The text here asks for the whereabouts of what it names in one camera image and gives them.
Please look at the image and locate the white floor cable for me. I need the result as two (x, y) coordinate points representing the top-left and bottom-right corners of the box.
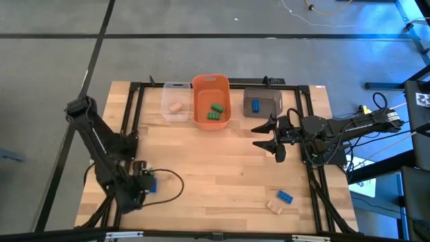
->
(281, 0), (359, 28)

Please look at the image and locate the black metal rig frame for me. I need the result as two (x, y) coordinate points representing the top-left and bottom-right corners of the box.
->
(394, 0), (430, 67)

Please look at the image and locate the black stand base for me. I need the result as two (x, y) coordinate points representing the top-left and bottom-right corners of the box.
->
(364, 64), (430, 91)

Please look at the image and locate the black aluminium table frame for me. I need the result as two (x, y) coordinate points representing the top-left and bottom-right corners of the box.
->
(76, 76), (359, 236)

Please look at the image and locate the white paper sheet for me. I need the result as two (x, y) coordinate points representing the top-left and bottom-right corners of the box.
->
(345, 153), (377, 198)

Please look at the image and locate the grey plastic bin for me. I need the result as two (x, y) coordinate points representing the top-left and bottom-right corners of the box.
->
(243, 87), (284, 119)

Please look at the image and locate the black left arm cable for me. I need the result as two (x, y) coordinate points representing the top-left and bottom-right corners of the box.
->
(142, 168), (185, 207)

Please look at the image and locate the plain black case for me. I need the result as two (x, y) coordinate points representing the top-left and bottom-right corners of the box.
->
(400, 165), (430, 242)

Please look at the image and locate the tan floor cable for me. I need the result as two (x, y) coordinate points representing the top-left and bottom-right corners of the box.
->
(349, 131), (418, 171)

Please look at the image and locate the black diagonal bar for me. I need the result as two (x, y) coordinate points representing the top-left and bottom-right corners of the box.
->
(347, 149), (415, 184)

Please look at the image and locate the yellow floor cable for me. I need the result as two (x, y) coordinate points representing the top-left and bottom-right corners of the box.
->
(304, 0), (354, 16)

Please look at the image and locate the black white fiducial tag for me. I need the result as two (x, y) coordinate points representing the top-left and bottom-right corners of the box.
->
(415, 92), (430, 108)

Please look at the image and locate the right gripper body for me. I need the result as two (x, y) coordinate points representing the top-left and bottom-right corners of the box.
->
(271, 113), (304, 163)

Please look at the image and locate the black crossbar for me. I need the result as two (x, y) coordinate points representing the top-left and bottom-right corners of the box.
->
(0, 227), (430, 242)

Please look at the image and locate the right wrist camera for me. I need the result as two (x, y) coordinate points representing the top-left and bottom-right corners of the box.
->
(280, 116), (296, 134)

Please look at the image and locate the black case with tag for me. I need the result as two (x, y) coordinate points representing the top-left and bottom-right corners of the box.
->
(404, 79), (430, 171)

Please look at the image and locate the orange plastic bin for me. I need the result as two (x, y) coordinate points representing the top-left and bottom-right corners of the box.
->
(191, 74), (232, 131)

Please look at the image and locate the silver metal bracket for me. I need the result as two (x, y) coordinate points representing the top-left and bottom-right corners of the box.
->
(104, 231), (144, 239)
(291, 234), (332, 242)

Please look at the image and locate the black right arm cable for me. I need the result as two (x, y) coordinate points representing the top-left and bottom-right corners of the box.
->
(286, 108), (305, 130)

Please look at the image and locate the black floor cable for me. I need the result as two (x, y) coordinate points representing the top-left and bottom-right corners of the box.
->
(345, 129), (413, 149)

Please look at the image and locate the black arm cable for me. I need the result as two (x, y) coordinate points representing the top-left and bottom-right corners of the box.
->
(142, 168), (185, 207)
(286, 108), (305, 130)

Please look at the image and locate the clear plastic bin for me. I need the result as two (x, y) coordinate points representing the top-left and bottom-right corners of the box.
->
(161, 81), (191, 122)

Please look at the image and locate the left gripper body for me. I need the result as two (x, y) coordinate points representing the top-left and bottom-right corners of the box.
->
(129, 167), (157, 206)

